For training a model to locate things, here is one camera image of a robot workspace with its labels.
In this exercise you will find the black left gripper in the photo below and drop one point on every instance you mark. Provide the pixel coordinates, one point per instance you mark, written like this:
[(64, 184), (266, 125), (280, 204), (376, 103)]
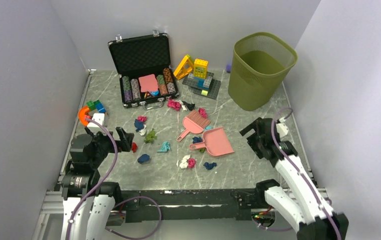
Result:
[(126, 139)]

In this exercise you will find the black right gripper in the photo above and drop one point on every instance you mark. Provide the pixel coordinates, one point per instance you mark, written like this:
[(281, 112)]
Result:
[(250, 140)]

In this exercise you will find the pink plastic dustpan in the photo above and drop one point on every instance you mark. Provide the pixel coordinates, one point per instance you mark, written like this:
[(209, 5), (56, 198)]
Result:
[(215, 141)]

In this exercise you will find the pink hand brush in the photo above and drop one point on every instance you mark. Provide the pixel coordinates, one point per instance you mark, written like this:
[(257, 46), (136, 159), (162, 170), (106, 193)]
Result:
[(193, 123)]

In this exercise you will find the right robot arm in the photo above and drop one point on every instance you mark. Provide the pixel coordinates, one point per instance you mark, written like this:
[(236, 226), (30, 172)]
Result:
[(309, 214)]

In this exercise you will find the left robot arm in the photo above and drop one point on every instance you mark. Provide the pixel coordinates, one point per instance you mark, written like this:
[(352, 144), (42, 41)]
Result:
[(88, 198)]

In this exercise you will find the red paper scrap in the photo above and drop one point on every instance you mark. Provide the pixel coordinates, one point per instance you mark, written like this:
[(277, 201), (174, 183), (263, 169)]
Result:
[(134, 147)]

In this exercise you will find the white paper scrap left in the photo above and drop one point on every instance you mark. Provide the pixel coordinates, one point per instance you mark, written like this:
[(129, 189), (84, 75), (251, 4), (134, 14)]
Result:
[(142, 132)]

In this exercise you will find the white paper scrap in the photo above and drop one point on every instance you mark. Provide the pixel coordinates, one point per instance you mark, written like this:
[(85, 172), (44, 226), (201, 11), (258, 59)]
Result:
[(183, 164), (183, 105), (142, 132)]

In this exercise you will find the navy paper scrap left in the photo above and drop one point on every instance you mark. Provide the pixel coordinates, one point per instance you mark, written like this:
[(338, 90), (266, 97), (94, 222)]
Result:
[(139, 125)]

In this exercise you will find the blue paper scrap left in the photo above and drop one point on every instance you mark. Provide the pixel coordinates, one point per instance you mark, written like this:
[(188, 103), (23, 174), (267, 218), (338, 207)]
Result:
[(144, 158)]

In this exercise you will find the magenta paper scrap left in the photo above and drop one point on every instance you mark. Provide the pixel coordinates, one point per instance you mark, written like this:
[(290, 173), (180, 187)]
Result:
[(142, 119)]

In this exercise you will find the teal paper scrap centre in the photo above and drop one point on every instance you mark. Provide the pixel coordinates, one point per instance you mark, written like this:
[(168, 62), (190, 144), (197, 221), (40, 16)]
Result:
[(165, 147)]

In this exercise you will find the green blue toy bricks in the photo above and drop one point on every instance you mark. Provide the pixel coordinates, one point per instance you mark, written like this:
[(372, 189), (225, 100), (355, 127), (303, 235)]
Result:
[(96, 106)]

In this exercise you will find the orange curved toy piece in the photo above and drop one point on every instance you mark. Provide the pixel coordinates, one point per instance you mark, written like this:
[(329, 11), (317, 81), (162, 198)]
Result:
[(84, 115)]

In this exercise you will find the magenta paper scrap near brush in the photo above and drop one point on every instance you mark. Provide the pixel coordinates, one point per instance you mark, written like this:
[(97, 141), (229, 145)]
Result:
[(203, 113)]

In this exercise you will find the navy paper scrap front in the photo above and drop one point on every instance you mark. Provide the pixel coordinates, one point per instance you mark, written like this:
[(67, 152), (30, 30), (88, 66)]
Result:
[(210, 166)]

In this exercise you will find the navy paper scrap by dustpan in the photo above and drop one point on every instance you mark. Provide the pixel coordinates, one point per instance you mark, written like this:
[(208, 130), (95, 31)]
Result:
[(196, 139)]

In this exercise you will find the white paper scrap front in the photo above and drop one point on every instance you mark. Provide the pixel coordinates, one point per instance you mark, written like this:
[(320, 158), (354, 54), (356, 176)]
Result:
[(183, 164)]

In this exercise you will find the purple object behind basket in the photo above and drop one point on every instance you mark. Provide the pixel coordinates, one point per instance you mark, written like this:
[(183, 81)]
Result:
[(228, 67)]

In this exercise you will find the olive green mesh wastebasket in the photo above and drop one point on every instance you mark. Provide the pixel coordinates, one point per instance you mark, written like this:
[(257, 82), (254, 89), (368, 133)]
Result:
[(260, 63)]

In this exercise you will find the yellow toy brick window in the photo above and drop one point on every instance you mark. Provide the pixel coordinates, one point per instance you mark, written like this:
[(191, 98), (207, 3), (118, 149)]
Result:
[(200, 68)]

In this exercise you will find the black poker chip case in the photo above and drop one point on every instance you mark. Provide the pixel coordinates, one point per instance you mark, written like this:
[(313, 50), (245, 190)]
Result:
[(141, 56)]

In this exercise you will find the orange yellow triangle toy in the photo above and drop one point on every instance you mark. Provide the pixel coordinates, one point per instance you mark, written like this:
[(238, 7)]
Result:
[(185, 67)]

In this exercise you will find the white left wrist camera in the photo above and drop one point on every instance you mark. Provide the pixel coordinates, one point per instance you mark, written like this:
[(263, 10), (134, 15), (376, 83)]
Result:
[(101, 119)]

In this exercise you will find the grey brick base plate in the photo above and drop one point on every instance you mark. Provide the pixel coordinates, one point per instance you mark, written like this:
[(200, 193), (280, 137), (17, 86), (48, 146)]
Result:
[(208, 87)]

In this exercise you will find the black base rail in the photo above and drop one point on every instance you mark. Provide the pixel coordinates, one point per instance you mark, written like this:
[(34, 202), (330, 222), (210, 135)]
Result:
[(194, 204)]

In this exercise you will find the aluminium frame rail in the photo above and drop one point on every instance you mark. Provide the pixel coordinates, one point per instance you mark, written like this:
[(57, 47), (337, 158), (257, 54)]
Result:
[(52, 204)]

